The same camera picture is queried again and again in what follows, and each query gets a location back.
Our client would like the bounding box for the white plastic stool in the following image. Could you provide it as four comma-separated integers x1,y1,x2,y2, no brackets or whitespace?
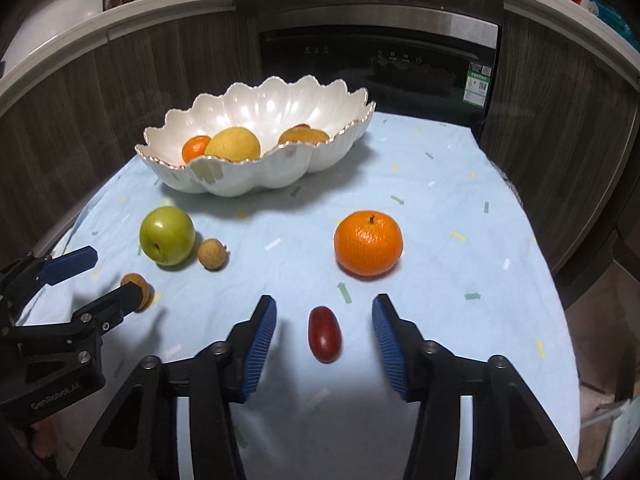
600,400,640,472

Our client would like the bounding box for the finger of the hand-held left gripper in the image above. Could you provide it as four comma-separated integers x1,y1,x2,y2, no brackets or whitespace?
70,280,144,337
0,246,99,306

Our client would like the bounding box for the orange tangerine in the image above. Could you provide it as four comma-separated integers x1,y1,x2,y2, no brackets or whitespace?
181,135,213,164
333,210,404,278

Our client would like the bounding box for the dark wood kitchen cabinet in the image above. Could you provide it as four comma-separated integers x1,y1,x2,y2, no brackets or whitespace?
0,5,640,291

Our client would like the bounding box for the built-in black oven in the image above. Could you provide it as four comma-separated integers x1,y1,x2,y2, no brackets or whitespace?
257,22,503,142

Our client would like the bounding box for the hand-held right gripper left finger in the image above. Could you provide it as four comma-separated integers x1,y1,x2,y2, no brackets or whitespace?
82,294,278,480

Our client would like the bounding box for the yellow-brown mango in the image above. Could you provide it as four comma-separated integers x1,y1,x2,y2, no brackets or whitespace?
277,126,331,147

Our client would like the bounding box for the large yellow citrus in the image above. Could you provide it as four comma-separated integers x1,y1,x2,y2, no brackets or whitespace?
204,127,262,163

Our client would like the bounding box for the light blue printed cloth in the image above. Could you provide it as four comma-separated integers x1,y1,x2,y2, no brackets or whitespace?
15,110,583,480

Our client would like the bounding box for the white scalloped ceramic bowl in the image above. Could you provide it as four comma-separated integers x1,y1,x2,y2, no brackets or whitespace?
135,75,377,198

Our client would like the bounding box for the green apple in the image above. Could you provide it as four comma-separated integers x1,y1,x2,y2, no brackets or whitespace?
139,206,197,267

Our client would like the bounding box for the person's left hand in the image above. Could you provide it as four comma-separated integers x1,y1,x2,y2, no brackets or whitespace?
30,417,57,461

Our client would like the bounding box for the brown longan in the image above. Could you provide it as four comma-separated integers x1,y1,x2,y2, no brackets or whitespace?
120,273,153,313
198,238,231,271

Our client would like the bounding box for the teal plastic bag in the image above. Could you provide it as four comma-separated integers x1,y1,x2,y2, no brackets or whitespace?
582,0,637,52

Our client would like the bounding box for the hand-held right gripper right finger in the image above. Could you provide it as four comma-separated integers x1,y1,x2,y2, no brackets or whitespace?
371,293,583,480

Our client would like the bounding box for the white kitchen countertop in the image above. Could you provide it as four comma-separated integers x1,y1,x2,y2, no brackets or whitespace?
0,0,640,116

